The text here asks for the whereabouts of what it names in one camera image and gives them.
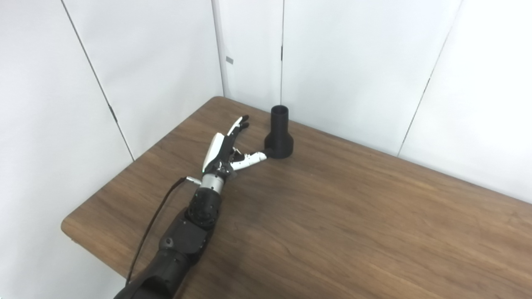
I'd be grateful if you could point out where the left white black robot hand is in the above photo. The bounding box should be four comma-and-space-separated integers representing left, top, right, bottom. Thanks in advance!
202, 115, 268, 183

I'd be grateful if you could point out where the black funnel-shaped nozzle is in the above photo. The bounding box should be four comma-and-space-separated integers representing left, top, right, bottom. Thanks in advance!
264, 105, 294, 159

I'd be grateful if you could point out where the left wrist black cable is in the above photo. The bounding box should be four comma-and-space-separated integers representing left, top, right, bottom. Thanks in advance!
125, 176, 203, 287

